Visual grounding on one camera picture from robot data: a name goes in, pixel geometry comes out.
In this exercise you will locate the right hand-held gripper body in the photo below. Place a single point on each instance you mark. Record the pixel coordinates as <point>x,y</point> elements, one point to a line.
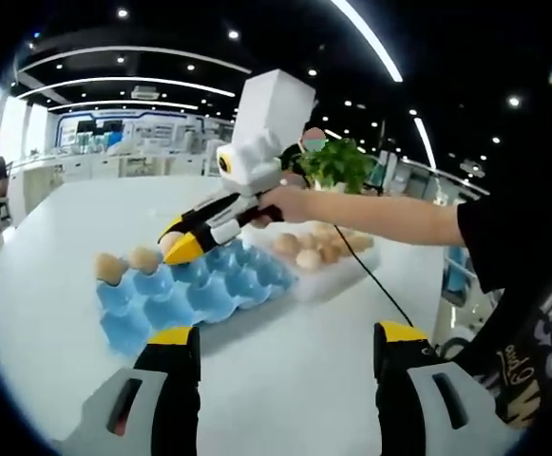
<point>252,161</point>

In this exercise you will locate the operator in black shirt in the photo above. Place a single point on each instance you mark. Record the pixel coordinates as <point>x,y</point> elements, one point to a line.
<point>518,247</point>

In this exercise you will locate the ceiling air conditioner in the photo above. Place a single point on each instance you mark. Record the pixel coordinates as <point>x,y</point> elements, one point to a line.
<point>145,91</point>

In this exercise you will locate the blue lit display shelves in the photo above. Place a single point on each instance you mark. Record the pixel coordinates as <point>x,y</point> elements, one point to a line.
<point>114,130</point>

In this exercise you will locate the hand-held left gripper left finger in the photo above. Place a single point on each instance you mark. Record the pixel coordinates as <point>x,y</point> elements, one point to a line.
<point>171,380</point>

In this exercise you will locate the white table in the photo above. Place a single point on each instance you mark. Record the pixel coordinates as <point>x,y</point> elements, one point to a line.
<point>280,380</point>

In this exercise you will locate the long ceiling light bar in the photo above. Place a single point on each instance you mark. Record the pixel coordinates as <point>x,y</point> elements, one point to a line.
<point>370,40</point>
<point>425,142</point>

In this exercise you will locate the white cabinet row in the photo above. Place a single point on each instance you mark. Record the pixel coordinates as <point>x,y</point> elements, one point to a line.
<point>104,166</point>

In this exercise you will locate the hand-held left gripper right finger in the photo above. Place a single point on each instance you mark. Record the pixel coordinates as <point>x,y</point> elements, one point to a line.
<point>399,380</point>

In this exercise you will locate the green potted plant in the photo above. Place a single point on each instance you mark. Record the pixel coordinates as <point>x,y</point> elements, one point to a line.
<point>342,164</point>

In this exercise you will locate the brown hen egg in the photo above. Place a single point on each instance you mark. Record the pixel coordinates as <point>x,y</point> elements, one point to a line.
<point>109,268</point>
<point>170,242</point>
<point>145,259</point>

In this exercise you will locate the light grey office chair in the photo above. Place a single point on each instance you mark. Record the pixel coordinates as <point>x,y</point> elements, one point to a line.
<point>2,214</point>

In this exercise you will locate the white square pillar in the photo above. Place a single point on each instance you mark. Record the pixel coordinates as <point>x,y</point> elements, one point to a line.
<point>275,104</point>

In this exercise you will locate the blue egg tray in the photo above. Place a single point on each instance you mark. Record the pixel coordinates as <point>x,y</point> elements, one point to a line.
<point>209,294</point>

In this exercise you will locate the white foam tray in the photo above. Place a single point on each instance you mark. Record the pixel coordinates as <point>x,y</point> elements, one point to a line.
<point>332,280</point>

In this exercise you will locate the cluster of brown eggs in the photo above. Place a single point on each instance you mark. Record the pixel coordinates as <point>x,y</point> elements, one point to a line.
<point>309,259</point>

